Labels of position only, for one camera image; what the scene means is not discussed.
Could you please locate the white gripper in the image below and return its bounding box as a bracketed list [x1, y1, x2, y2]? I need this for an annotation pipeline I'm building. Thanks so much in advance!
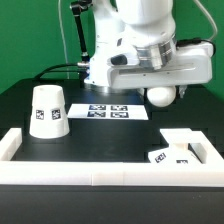
[107, 42, 214, 98]

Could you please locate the white lamp bulb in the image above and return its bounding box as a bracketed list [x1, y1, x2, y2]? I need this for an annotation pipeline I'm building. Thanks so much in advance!
[147, 86, 176, 107]

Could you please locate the white lamp base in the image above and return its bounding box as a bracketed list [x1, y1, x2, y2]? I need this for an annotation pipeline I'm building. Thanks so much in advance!
[148, 128, 200, 165]

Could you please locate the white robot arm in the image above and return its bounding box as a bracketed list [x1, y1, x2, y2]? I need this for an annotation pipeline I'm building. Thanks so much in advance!
[84, 0, 213, 92]

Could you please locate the white lamp shade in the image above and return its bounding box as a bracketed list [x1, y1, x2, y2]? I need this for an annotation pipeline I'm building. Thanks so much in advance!
[29, 85, 70, 139]

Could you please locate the white marker sheet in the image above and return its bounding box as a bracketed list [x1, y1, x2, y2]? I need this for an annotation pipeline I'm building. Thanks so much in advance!
[68, 104, 148, 120]

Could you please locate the white U-shaped fence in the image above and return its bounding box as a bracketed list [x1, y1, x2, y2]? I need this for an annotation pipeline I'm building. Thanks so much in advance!
[0, 128, 224, 187]

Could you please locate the white hanging cable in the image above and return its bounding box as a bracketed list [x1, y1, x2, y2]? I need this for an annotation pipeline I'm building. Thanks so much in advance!
[58, 0, 71, 80]

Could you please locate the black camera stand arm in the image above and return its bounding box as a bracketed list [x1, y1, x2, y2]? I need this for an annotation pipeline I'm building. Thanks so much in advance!
[70, 0, 92, 62]

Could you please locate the black cable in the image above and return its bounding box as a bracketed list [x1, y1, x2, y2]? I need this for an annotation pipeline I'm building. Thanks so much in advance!
[33, 61, 91, 82]

